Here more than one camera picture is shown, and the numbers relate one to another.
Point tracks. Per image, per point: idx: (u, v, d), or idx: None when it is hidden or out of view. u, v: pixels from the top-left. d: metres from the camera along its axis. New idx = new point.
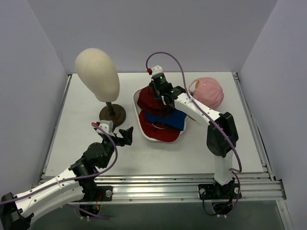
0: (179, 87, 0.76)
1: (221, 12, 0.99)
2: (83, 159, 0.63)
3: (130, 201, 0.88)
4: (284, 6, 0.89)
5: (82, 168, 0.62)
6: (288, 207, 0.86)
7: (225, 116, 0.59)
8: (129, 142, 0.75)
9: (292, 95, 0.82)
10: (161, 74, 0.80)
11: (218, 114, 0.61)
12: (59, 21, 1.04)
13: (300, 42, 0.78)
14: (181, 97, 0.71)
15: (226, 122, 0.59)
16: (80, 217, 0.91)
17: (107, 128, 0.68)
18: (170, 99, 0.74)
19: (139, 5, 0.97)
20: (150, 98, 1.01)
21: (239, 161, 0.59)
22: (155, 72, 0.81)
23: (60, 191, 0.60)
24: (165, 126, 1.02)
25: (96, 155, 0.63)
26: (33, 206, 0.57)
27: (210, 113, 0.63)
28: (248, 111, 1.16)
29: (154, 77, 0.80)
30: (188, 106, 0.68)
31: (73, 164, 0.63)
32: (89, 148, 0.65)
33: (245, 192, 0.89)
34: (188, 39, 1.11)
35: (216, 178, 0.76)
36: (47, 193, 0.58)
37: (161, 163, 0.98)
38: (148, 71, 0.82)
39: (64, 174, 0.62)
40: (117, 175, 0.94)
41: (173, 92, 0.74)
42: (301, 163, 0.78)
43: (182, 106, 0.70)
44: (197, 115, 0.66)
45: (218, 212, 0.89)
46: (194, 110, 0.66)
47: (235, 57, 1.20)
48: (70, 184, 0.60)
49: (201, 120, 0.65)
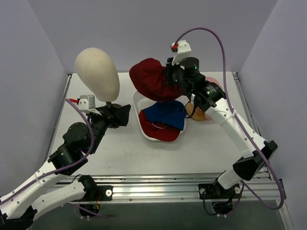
0: (215, 85, 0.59)
1: (221, 11, 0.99)
2: (66, 144, 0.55)
3: (130, 201, 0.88)
4: (285, 5, 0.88)
5: (65, 155, 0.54)
6: (288, 206, 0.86)
7: (270, 146, 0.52)
8: (123, 121, 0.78)
9: (292, 95, 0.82)
10: (195, 63, 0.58)
11: (263, 143, 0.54)
12: (59, 21, 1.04)
13: (300, 41, 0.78)
14: (220, 105, 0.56)
15: (269, 153, 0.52)
16: (80, 217, 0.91)
17: (86, 102, 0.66)
18: (203, 101, 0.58)
19: (139, 5, 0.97)
20: (151, 75, 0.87)
21: (283, 202, 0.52)
22: (182, 51, 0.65)
23: (43, 188, 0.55)
24: (165, 126, 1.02)
25: (77, 138, 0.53)
26: (17, 207, 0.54)
27: (254, 138, 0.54)
28: (248, 110, 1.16)
29: (185, 66, 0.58)
30: (230, 123, 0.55)
31: (53, 154, 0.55)
32: (70, 131, 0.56)
33: (246, 192, 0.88)
34: (187, 39, 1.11)
35: (221, 182, 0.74)
36: (28, 193, 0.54)
37: (161, 162, 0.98)
38: (173, 48, 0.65)
39: (43, 168, 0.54)
40: (116, 175, 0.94)
41: (210, 94, 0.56)
42: (300, 162, 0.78)
43: (218, 117, 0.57)
44: (236, 135, 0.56)
45: (218, 211, 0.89)
46: (236, 130, 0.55)
47: (235, 57, 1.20)
48: (51, 178, 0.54)
49: (239, 141, 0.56)
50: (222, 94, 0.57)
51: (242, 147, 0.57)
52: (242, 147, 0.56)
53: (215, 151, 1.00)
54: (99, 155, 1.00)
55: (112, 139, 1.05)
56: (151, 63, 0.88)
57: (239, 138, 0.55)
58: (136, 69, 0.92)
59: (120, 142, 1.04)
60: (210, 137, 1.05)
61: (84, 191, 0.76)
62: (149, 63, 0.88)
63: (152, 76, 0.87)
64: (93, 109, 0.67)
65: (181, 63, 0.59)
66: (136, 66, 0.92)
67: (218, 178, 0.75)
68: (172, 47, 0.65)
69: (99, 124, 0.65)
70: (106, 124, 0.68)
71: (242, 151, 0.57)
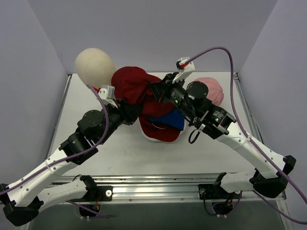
0: (222, 109, 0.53)
1: (221, 11, 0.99)
2: (77, 134, 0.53)
3: (130, 201, 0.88)
4: (285, 6, 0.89)
5: (76, 143, 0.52)
6: (288, 207, 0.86)
7: (289, 162, 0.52)
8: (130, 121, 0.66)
9: (292, 95, 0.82)
10: (205, 93, 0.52)
11: (283, 161, 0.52)
12: (59, 22, 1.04)
13: (300, 42, 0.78)
14: (232, 130, 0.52)
15: (289, 167, 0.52)
16: (80, 217, 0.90)
17: (105, 93, 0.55)
18: (213, 130, 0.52)
19: (139, 6, 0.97)
20: (134, 88, 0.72)
21: None
22: (189, 70, 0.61)
23: (53, 176, 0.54)
24: (165, 126, 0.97)
25: (93, 125, 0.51)
26: (27, 195, 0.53)
27: (273, 157, 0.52)
28: (248, 111, 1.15)
29: (195, 97, 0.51)
30: (247, 148, 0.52)
31: (64, 142, 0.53)
32: (85, 117, 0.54)
33: (245, 193, 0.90)
34: (187, 39, 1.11)
35: (224, 187, 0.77)
36: (38, 180, 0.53)
37: (162, 163, 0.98)
38: (182, 66, 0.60)
39: (54, 155, 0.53)
40: (116, 176, 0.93)
41: (219, 121, 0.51)
42: (301, 163, 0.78)
43: (232, 143, 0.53)
44: (254, 159, 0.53)
45: (218, 212, 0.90)
46: (255, 154, 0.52)
47: (235, 57, 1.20)
48: (62, 166, 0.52)
49: (259, 165, 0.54)
50: (231, 118, 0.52)
51: (262, 169, 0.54)
52: (262, 169, 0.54)
53: (215, 151, 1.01)
54: (99, 156, 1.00)
55: (112, 139, 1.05)
56: (134, 73, 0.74)
57: (259, 161, 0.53)
58: (115, 78, 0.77)
59: (120, 143, 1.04)
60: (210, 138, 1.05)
61: (86, 189, 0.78)
62: (133, 73, 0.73)
63: (136, 88, 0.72)
64: (111, 101, 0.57)
65: (189, 93, 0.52)
66: (117, 74, 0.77)
67: (221, 184, 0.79)
68: (180, 65, 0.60)
69: (114, 117, 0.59)
70: (120, 120, 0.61)
71: (262, 173, 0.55)
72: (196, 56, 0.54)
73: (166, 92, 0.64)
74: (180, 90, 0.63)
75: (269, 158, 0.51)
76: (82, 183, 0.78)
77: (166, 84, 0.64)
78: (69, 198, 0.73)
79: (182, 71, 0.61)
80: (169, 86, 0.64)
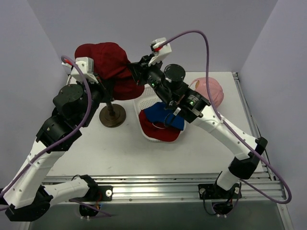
0: (197, 93, 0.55)
1: (221, 11, 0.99)
2: (54, 119, 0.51)
3: (130, 201, 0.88)
4: (285, 5, 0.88)
5: (53, 129, 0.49)
6: (288, 206, 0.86)
7: (261, 143, 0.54)
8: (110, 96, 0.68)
9: (292, 95, 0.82)
10: (183, 75, 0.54)
11: (255, 142, 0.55)
12: (59, 22, 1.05)
13: (300, 41, 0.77)
14: (206, 112, 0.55)
15: (261, 149, 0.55)
16: (80, 217, 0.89)
17: (85, 65, 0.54)
18: (187, 113, 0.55)
19: (138, 6, 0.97)
20: (113, 64, 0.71)
21: (290, 198, 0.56)
22: (164, 52, 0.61)
23: (41, 170, 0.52)
24: (165, 126, 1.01)
25: (73, 99, 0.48)
26: (22, 196, 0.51)
27: (245, 139, 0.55)
28: (248, 110, 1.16)
29: (172, 79, 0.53)
30: (220, 129, 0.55)
31: (39, 132, 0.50)
32: (61, 93, 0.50)
33: (245, 192, 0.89)
34: (187, 39, 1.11)
35: (220, 184, 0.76)
36: (26, 179, 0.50)
37: (161, 162, 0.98)
38: (156, 50, 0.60)
39: (34, 150, 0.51)
40: (116, 175, 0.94)
41: (194, 104, 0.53)
42: (301, 163, 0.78)
43: (206, 125, 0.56)
44: (228, 140, 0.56)
45: (218, 212, 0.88)
46: (229, 135, 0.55)
47: (235, 57, 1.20)
48: (46, 157, 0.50)
49: (232, 146, 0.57)
50: (206, 101, 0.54)
51: (236, 151, 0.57)
52: (236, 151, 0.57)
53: (214, 151, 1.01)
54: (99, 156, 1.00)
55: (112, 139, 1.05)
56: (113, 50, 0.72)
57: (232, 142, 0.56)
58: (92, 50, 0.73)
59: (120, 142, 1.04)
60: (209, 137, 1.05)
61: (88, 188, 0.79)
62: (112, 49, 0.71)
63: (115, 66, 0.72)
64: (91, 74, 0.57)
65: (166, 75, 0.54)
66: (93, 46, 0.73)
67: (217, 182, 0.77)
68: (154, 49, 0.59)
69: (94, 94, 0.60)
70: (100, 95, 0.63)
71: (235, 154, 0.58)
72: (171, 40, 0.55)
73: (143, 73, 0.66)
74: (157, 72, 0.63)
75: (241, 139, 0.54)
76: (83, 180, 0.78)
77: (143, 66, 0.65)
78: (72, 197, 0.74)
79: (157, 54, 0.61)
80: (146, 68, 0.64)
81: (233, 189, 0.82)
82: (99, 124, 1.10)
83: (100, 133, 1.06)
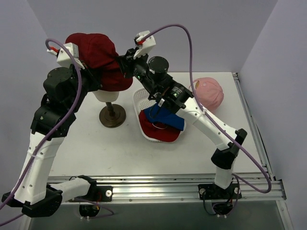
0: (181, 86, 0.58)
1: (221, 12, 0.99)
2: (46, 108, 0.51)
3: (130, 201, 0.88)
4: (285, 6, 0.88)
5: (46, 116, 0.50)
6: (288, 207, 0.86)
7: (241, 134, 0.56)
8: (97, 83, 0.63)
9: (292, 96, 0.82)
10: (165, 67, 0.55)
11: (235, 133, 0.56)
12: (58, 22, 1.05)
13: (300, 42, 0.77)
14: (189, 104, 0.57)
15: (241, 140, 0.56)
16: (80, 217, 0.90)
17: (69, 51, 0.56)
18: (171, 104, 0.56)
19: (138, 6, 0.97)
20: (101, 55, 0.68)
21: (271, 185, 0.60)
22: (147, 45, 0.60)
23: (46, 160, 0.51)
24: (165, 126, 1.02)
25: (63, 79, 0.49)
26: (34, 189, 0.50)
27: (226, 130, 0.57)
28: (248, 111, 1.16)
29: (155, 71, 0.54)
30: (202, 120, 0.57)
31: (33, 124, 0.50)
32: (49, 77, 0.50)
33: (245, 193, 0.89)
34: (187, 39, 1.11)
35: (218, 183, 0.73)
36: (34, 172, 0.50)
37: (160, 162, 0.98)
38: (139, 43, 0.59)
39: (33, 143, 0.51)
40: (117, 175, 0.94)
41: (177, 96, 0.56)
42: (301, 164, 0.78)
43: (189, 116, 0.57)
44: (209, 131, 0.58)
45: (218, 212, 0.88)
46: (210, 126, 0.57)
47: (235, 57, 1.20)
48: (49, 145, 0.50)
49: (214, 136, 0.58)
50: (189, 93, 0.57)
51: (217, 142, 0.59)
52: (218, 142, 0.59)
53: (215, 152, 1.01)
54: (99, 156, 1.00)
55: (112, 139, 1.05)
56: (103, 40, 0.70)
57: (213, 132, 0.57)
58: (80, 39, 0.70)
59: (120, 142, 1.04)
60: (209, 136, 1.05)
61: (88, 184, 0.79)
62: (101, 40, 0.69)
63: (104, 57, 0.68)
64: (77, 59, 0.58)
65: (150, 67, 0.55)
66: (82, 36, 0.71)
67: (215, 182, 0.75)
68: (137, 42, 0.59)
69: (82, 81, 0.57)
70: (88, 82, 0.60)
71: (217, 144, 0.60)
72: (154, 32, 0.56)
73: (128, 66, 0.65)
74: (142, 64, 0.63)
75: (222, 130, 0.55)
76: (84, 179, 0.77)
77: (127, 59, 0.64)
78: (76, 196, 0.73)
79: (140, 47, 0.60)
80: (131, 61, 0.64)
81: (232, 188, 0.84)
82: (99, 124, 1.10)
83: (100, 133, 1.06)
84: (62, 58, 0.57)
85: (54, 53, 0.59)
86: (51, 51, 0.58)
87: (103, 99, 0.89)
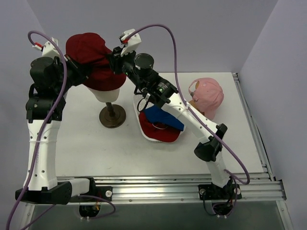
0: (167, 82, 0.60)
1: (220, 12, 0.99)
2: (37, 98, 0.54)
3: (130, 202, 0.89)
4: (285, 6, 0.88)
5: (39, 103, 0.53)
6: (288, 207, 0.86)
7: (219, 128, 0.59)
8: (82, 77, 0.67)
9: (292, 96, 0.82)
10: (150, 63, 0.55)
11: (216, 127, 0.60)
12: (58, 22, 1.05)
13: (301, 42, 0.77)
14: (173, 99, 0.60)
15: (221, 133, 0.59)
16: (80, 217, 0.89)
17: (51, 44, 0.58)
18: (157, 99, 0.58)
19: (138, 7, 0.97)
20: (90, 52, 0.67)
21: (249, 177, 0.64)
22: (134, 43, 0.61)
23: (50, 145, 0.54)
24: (165, 127, 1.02)
25: (48, 64, 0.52)
26: (47, 174, 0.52)
27: (207, 124, 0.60)
28: (248, 111, 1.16)
29: (141, 66, 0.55)
30: (185, 115, 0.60)
31: (29, 114, 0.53)
32: (32, 66, 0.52)
33: (245, 193, 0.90)
34: (187, 40, 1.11)
35: (216, 182, 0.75)
36: (42, 158, 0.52)
37: (160, 163, 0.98)
38: (124, 42, 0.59)
39: (35, 132, 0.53)
40: (116, 176, 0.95)
41: (163, 91, 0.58)
42: (301, 164, 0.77)
43: (173, 110, 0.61)
44: (192, 125, 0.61)
45: (218, 212, 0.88)
46: (192, 120, 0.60)
47: (235, 57, 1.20)
48: (50, 128, 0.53)
49: (196, 131, 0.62)
50: (174, 89, 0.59)
51: (199, 134, 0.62)
52: (199, 135, 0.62)
53: None
54: (99, 156, 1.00)
55: (111, 139, 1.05)
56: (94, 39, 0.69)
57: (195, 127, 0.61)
58: (73, 38, 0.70)
59: (120, 142, 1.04)
60: None
61: (88, 179, 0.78)
62: (90, 36, 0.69)
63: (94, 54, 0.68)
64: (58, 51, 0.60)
65: (135, 63, 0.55)
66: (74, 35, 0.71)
67: (212, 181, 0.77)
68: (122, 41, 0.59)
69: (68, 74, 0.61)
70: (74, 75, 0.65)
71: (199, 138, 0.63)
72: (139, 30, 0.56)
73: (116, 64, 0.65)
74: (130, 62, 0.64)
75: (203, 124, 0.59)
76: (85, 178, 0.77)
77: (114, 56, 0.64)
78: (79, 193, 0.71)
79: (126, 46, 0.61)
80: (119, 59, 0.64)
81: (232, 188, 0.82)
82: (99, 124, 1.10)
83: (99, 133, 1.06)
84: (46, 52, 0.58)
85: (38, 50, 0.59)
86: (35, 47, 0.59)
87: (102, 98, 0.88)
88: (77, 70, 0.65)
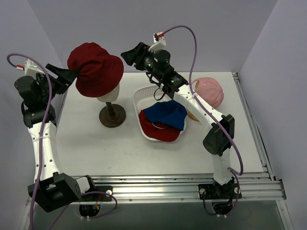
0: (180, 76, 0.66)
1: (220, 12, 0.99)
2: (30, 110, 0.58)
3: (130, 201, 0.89)
4: (285, 6, 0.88)
5: (36, 113, 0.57)
6: (288, 206, 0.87)
7: (227, 119, 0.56)
8: (65, 85, 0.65)
9: (292, 96, 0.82)
10: (167, 58, 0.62)
11: (221, 116, 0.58)
12: (59, 22, 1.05)
13: (301, 41, 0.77)
14: (182, 89, 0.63)
15: (227, 125, 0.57)
16: (80, 217, 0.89)
17: (28, 63, 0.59)
18: (169, 90, 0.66)
19: (138, 6, 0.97)
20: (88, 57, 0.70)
21: (242, 170, 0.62)
22: (162, 44, 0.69)
23: (53, 141, 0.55)
24: (165, 126, 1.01)
25: (31, 82, 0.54)
26: (56, 163, 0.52)
27: (212, 113, 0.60)
28: (248, 110, 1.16)
29: (158, 60, 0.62)
30: (191, 103, 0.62)
31: (28, 121, 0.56)
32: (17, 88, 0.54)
33: (245, 192, 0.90)
34: (187, 39, 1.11)
35: (216, 177, 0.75)
36: (48, 150, 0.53)
37: (160, 162, 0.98)
38: (158, 36, 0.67)
39: (35, 132, 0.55)
40: (116, 176, 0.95)
41: (174, 83, 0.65)
42: (301, 163, 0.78)
43: (183, 100, 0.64)
44: (198, 113, 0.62)
45: (218, 212, 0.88)
46: (197, 108, 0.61)
47: (235, 57, 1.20)
48: (49, 126, 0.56)
49: (202, 119, 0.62)
50: (185, 82, 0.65)
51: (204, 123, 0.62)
52: (206, 124, 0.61)
53: None
54: (99, 155, 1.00)
55: (111, 138, 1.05)
56: (94, 49, 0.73)
57: (201, 114, 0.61)
58: (76, 50, 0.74)
59: (120, 142, 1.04)
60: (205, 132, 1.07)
61: (87, 178, 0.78)
62: (83, 48, 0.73)
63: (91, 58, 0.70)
64: (36, 68, 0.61)
65: (155, 57, 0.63)
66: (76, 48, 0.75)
67: (214, 178, 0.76)
68: (157, 36, 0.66)
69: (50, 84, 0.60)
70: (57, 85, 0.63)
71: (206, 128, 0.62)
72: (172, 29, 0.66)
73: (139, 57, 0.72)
74: (151, 57, 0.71)
75: (207, 111, 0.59)
76: (86, 178, 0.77)
77: (144, 48, 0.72)
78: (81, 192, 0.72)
79: (157, 41, 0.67)
80: (146, 51, 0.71)
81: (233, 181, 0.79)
82: (99, 123, 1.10)
83: (99, 133, 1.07)
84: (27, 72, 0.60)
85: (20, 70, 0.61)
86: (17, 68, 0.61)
87: (102, 99, 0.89)
88: (57, 80, 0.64)
